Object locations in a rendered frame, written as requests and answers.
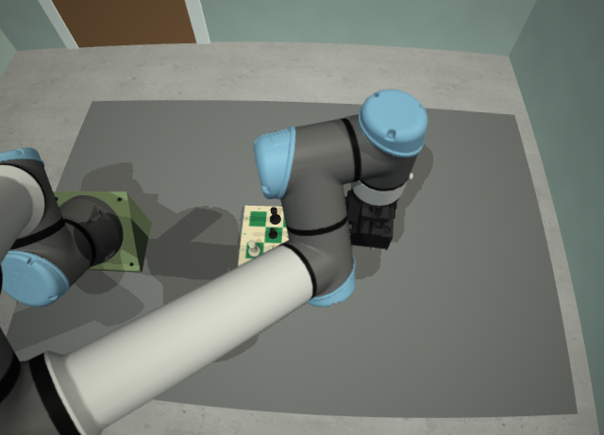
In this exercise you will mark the green and cream chessboard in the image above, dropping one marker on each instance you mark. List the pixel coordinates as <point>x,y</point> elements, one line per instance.
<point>256,226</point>

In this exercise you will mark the white chess queen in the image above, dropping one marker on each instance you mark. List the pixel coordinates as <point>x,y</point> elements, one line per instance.
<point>253,250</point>

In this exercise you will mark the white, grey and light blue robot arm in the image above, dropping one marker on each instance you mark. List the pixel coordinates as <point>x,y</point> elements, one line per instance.
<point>106,379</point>

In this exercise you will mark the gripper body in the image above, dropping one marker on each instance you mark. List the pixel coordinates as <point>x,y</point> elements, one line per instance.
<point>370,234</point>

